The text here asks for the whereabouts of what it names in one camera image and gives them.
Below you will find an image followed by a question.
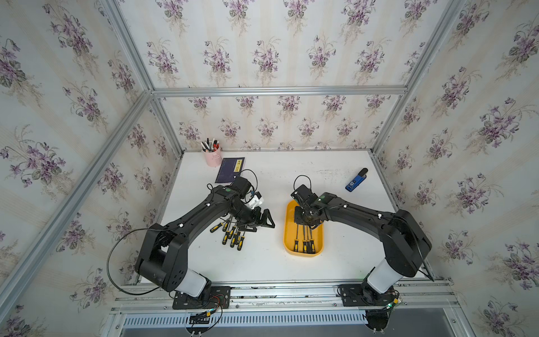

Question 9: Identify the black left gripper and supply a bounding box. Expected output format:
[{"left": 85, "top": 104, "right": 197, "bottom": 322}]
[{"left": 228, "top": 203, "right": 276, "bottom": 233}]

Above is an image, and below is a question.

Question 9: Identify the file tool moved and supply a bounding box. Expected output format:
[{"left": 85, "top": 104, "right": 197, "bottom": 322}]
[
  {"left": 301, "top": 226, "right": 309, "bottom": 254},
  {"left": 309, "top": 229, "right": 316, "bottom": 254},
  {"left": 306, "top": 226, "right": 311, "bottom": 254},
  {"left": 293, "top": 224, "right": 299, "bottom": 253}
]

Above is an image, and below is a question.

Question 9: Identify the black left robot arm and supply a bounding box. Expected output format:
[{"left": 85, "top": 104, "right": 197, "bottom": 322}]
[{"left": 135, "top": 185, "right": 275, "bottom": 298}]

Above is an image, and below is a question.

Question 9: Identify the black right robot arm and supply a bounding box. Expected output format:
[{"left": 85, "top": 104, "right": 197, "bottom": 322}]
[{"left": 291, "top": 185, "right": 432, "bottom": 295}]

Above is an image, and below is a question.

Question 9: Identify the yellow plastic storage tray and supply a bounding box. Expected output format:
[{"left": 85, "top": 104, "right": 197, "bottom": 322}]
[{"left": 283, "top": 201, "right": 324, "bottom": 258}]

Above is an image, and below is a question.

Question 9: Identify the blue black stapler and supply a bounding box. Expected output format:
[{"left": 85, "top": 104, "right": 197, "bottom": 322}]
[{"left": 345, "top": 168, "right": 369, "bottom": 192}]

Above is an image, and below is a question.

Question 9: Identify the dark purple notebook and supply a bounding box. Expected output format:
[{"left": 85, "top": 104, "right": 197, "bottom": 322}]
[{"left": 215, "top": 157, "right": 245, "bottom": 184}]

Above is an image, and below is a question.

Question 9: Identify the pink pen cup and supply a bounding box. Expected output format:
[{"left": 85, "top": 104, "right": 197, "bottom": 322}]
[{"left": 204, "top": 148, "right": 223, "bottom": 167}]

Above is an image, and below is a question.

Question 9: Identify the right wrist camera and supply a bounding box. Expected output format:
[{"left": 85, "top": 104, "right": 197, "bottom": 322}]
[{"left": 291, "top": 185, "right": 318, "bottom": 207}]

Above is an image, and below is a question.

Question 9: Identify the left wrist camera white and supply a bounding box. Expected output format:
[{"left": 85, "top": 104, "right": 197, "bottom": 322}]
[{"left": 246, "top": 192, "right": 264, "bottom": 209}]

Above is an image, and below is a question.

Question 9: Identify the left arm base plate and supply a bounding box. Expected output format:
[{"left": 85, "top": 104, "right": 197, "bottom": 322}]
[{"left": 172, "top": 286, "right": 232, "bottom": 310}]

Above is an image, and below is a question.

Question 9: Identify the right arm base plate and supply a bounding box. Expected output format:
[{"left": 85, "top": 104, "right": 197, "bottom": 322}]
[{"left": 336, "top": 282, "right": 400, "bottom": 309}]

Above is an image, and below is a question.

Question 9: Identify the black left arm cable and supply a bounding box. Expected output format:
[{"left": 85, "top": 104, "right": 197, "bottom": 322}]
[{"left": 106, "top": 227, "right": 169, "bottom": 296}]

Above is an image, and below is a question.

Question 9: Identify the aluminium front rail frame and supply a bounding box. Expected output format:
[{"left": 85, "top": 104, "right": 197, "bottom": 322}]
[{"left": 101, "top": 279, "right": 474, "bottom": 336}]

